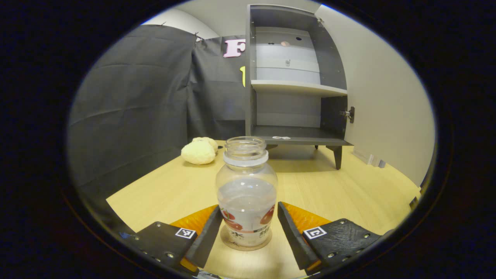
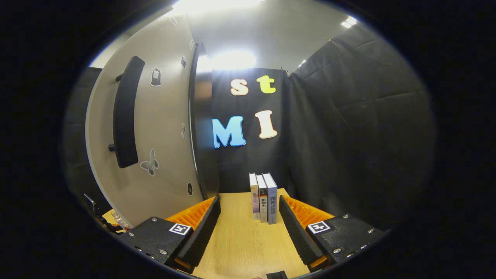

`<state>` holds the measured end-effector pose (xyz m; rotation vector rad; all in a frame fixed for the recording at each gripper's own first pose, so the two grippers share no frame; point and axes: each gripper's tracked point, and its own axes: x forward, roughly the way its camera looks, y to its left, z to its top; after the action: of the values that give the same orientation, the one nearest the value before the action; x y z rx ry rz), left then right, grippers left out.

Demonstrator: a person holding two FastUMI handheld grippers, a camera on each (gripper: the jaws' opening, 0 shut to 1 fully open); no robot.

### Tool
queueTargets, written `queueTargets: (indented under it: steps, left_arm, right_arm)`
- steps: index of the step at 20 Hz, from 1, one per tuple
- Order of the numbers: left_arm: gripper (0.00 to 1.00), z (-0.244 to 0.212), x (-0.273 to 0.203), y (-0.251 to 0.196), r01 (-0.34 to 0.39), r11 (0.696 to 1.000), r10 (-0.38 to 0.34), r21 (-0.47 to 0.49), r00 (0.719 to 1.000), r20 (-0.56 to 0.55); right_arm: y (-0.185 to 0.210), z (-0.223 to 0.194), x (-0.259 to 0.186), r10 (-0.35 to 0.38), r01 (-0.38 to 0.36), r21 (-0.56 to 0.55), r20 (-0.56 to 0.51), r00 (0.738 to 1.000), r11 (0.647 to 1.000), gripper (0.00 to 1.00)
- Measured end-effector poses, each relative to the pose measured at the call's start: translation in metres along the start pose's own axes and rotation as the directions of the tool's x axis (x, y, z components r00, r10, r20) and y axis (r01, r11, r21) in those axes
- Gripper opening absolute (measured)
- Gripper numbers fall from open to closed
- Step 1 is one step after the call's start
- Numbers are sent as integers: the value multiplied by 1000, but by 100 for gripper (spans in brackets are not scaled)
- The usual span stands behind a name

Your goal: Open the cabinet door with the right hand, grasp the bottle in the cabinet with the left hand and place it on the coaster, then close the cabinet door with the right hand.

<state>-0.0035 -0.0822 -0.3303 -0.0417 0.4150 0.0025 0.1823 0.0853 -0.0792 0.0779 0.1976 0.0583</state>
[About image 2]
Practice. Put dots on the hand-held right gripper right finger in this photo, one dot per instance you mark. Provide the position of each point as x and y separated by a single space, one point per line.
294 228

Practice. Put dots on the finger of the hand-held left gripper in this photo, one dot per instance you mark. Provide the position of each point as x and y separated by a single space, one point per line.
104 226

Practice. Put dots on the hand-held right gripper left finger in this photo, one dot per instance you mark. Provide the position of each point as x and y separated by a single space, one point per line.
203 228

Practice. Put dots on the clear plastic bottle red label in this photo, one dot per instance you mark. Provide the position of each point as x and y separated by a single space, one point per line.
121 221

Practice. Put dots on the light grey cabinet door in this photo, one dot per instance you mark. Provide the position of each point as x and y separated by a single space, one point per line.
162 116

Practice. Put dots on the pale blue book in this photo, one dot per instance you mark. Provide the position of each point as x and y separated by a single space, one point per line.
272 197

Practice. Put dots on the grey spine book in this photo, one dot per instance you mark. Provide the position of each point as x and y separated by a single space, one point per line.
262 201

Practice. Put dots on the pink cover book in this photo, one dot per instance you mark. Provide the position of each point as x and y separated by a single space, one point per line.
254 193

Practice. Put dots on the black backdrop cloth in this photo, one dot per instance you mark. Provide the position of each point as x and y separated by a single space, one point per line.
348 135

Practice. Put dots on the ceiling light panel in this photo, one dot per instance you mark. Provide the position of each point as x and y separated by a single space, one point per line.
217 4
302 62
348 22

